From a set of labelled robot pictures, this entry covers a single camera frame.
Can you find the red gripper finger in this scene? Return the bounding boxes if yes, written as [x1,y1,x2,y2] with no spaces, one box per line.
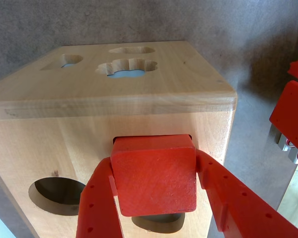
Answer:
[75,156,125,238]
[195,148,298,238]

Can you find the wooden shape sorter box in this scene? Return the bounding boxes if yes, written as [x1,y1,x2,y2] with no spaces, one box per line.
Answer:
[0,41,239,238]

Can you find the red wooden cube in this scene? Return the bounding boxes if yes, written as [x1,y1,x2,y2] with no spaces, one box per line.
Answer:
[110,133,197,217]

